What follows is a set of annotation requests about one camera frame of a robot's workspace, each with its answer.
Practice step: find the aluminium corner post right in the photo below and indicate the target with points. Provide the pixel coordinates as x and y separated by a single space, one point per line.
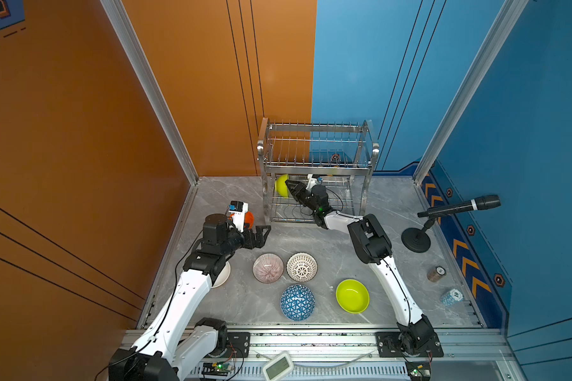
506 19

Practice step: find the white handheld timer device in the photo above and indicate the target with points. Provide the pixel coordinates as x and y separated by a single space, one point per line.
278 368

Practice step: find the lime green bowl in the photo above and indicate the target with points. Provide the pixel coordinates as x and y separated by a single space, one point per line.
281 186
352 296

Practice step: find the black microphone on stand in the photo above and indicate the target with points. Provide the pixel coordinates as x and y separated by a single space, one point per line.
417 240

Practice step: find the white bowl orange outside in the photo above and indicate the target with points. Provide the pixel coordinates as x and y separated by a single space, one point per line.
223 276

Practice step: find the orange plastic bowl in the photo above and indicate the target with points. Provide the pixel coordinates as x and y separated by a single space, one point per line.
249 220

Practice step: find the green circuit board left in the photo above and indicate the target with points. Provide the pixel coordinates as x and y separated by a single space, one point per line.
220 369

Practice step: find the blue triangle patterned bowl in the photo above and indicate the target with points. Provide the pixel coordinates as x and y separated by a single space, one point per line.
297 303

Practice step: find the pink striped ceramic bowl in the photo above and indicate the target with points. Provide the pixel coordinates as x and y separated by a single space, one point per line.
268 268

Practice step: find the circuit board right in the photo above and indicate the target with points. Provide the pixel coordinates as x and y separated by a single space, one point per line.
419 371

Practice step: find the aluminium corner post left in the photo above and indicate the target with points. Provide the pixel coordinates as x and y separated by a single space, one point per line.
123 27

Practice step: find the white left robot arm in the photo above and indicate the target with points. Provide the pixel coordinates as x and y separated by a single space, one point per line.
162 352

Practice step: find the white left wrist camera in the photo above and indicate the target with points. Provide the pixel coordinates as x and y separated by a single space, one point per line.
237 213

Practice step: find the stainless steel dish rack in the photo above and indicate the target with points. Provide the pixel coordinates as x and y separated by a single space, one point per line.
343 156

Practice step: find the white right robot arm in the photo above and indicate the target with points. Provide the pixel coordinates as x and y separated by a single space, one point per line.
372 246

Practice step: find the aluminium corner post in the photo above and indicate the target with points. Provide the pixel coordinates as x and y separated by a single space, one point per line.
123 27
506 19

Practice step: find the brown poker chip stack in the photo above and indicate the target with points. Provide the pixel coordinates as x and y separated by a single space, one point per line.
436 273

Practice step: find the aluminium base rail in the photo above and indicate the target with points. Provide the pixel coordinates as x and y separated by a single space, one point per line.
339 343

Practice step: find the blue poker chip stack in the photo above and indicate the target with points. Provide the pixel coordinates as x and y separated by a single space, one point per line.
452 297

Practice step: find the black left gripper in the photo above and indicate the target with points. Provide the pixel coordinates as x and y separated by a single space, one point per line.
259 240

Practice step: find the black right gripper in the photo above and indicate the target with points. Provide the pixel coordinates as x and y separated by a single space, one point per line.
298 191

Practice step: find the white maroon patterned bowl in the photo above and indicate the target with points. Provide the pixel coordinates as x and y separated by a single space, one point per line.
302 267

